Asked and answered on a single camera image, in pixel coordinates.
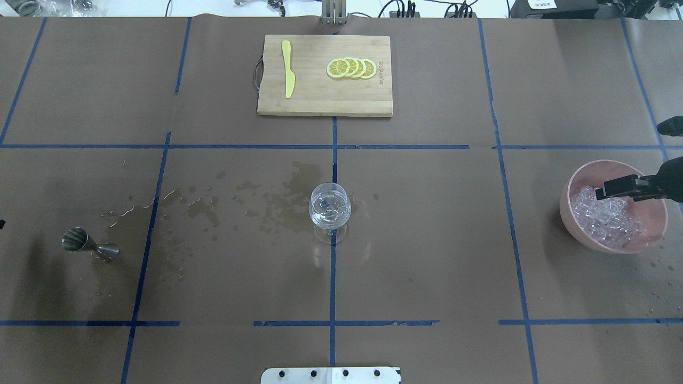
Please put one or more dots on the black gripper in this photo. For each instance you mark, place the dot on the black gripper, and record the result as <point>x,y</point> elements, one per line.
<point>667,182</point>

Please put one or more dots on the steel jigger cup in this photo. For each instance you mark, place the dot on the steel jigger cup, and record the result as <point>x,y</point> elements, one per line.
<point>77,239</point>

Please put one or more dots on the pink bowl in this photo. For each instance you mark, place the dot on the pink bowl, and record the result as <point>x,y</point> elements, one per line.
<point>652,213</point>

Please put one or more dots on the clear wine glass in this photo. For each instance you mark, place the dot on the clear wine glass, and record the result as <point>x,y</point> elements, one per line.
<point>330,210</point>

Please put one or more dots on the bamboo cutting board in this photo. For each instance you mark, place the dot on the bamboo cutting board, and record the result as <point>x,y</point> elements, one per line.
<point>317,94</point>

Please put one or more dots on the yellow plastic knife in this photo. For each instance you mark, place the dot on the yellow plastic knife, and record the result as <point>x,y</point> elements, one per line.
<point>290,77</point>

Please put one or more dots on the clear ice cubes pile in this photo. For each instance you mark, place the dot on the clear ice cubes pile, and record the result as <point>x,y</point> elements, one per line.
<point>607,221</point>

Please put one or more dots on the aluminium frame post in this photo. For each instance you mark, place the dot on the aluminium frame post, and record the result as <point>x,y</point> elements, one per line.
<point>334,12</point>

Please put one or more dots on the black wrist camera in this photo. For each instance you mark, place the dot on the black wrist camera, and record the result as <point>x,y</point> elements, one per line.
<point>672,127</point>

